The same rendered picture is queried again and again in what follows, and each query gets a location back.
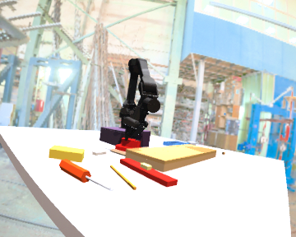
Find red rectangular block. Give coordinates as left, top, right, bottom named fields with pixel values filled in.
left=115, top=138, right=141, bottom=151

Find red flat bar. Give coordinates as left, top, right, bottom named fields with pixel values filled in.
left=120, top=159, right=178, bottom=187

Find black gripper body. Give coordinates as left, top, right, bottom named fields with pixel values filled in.
left=123, top=106, right=149, bottom=128

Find orange thin rod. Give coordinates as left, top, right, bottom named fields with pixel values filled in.
left=110, top=165, right=136, bottom=190

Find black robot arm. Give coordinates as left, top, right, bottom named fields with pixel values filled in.
left=119, top=58, right=160, bottom=129

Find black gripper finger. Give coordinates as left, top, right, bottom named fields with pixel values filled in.
left=132, top=126, right=146, bottom=139
left=123, top=123, right=137, bottom=141

